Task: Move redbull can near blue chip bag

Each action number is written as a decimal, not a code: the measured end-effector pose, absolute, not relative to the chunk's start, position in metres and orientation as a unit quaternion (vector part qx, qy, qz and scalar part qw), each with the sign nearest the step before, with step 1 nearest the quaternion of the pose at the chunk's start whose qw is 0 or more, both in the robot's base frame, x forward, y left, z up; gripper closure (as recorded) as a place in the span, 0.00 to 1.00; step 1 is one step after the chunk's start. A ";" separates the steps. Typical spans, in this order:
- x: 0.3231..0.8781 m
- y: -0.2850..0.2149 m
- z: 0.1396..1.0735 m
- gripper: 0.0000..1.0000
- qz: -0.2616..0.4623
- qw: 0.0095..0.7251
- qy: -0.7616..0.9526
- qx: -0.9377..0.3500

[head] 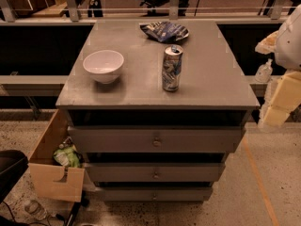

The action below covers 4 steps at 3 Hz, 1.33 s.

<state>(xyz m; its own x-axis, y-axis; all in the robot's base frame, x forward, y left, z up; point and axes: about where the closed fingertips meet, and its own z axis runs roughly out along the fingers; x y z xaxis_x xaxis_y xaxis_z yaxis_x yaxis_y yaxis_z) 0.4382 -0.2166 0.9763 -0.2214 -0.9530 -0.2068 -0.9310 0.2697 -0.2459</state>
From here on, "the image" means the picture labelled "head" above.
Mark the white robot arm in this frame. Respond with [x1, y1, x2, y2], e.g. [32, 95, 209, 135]
[255, 5, 301, 131]

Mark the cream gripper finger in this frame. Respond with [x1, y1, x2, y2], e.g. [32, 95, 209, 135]
[258, 71, 301, 130]
[255, 31, 277, 55]

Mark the grey drawer cabinet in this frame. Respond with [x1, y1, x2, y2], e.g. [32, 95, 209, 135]
[56, 20, 259, 190]

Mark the metal railing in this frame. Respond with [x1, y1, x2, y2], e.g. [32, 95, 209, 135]
[1, 0, 299, 23]

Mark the top grey drawer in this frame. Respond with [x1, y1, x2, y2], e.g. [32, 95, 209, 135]
[68, 127, 246, 153]

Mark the hand sanitizer bottle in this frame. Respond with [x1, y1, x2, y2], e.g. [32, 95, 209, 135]
[255, 58, 273, 83]

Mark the green snack bag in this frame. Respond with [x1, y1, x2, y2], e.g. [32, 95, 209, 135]
[53, 144, 81, 168]

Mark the clear plastic bottle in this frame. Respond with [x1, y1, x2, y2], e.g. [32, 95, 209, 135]
[24, 200, 48, 221]

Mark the redbull can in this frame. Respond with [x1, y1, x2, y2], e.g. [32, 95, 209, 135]
[162, 44, 183, 92]

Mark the blue chip bag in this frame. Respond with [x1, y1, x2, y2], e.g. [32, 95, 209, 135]
[139, 21, 189, 43]

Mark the cardboard box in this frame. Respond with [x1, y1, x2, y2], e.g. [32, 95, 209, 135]
[29, 110, 85, 202]

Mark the grey drawer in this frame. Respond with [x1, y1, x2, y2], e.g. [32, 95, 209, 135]
[96, 186, 213, 202]
[68, 127, 246, 153]
[85, 163, 225, 182]

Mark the middle grey drawer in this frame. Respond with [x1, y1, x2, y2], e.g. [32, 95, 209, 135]
[85, 163, 225, 182]

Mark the bottom grey drawer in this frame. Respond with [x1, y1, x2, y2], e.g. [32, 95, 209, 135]
[96, 186, 213, 202]

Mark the white bowl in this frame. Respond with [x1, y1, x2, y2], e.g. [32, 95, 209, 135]
[83, 50, 124, 84]

